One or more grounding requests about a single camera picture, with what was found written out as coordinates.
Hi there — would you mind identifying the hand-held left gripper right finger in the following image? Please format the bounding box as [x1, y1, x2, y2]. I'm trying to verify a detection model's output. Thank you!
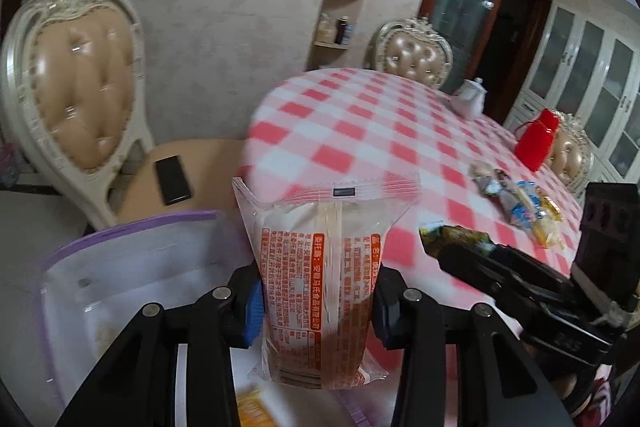
[372, 263, 573, 427]

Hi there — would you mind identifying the wooden corner shelf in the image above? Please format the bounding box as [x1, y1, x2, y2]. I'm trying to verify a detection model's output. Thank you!
[310, 0, 372, 70]

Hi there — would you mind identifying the black smartphone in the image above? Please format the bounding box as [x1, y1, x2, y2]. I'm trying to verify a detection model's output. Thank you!
[152, 155, 192, 206]

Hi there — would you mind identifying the cream tufted chair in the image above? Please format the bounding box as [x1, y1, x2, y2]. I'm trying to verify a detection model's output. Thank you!
[545, 111, 596, 198]
[367, 17, 453, 90]

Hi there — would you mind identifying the red gift bag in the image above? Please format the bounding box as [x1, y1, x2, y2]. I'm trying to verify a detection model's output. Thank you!
[515, 108, 558, 171]

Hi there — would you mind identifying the white glass-front cabinet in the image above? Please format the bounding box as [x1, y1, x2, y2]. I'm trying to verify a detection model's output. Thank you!
[502, 2, 640, 188]

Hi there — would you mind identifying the brown glass door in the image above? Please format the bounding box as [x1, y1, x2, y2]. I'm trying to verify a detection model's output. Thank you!
[417, 0, 553, 122]

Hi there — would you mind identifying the blue white snack packet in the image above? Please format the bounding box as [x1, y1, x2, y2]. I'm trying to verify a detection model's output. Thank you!
[500, 180, 543, 225]

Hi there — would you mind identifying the grey wrapped snack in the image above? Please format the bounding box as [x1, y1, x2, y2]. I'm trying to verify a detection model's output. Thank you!
[470, 160, 511, 196]

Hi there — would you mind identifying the cream chair with phone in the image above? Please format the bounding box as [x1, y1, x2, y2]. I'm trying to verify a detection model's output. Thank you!
[0, 0, 251, 230]

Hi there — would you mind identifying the red white checkered tablecloth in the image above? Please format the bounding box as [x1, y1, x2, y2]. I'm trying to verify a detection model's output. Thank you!
[235, 68, 613, 408]

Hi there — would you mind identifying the white teapot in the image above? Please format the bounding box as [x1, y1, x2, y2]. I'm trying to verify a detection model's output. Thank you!
[452, 78, 488, 118]

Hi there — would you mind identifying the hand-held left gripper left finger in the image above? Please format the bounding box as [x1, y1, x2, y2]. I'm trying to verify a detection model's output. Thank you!
[56, 264, 264, 427]

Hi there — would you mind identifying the beige food jar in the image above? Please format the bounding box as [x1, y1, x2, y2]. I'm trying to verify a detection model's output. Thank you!
[316, 14, 337, 45]

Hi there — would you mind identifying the pink purple bag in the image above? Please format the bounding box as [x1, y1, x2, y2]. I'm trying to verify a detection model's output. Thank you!
[0, 142, 20, 188]

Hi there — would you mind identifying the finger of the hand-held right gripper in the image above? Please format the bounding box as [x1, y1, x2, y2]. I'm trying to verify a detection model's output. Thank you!
[490, 244, 576, 290]
[437, 248, 548, 323]

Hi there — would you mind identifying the orange snack packet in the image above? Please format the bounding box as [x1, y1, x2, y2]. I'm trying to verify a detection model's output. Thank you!
[235, 386, 267, 427]

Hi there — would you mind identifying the clear orange-print snack packet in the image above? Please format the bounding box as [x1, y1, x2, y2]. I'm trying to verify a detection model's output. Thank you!
[231, 172, 422, 390]

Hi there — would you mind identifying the purple-rimmed translucent storage box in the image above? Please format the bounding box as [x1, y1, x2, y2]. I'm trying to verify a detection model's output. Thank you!
[39, 209, 401, 427]

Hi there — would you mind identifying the yellow green snack packet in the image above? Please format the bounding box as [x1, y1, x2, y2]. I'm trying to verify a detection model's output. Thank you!
[419, 222, 497, 260]

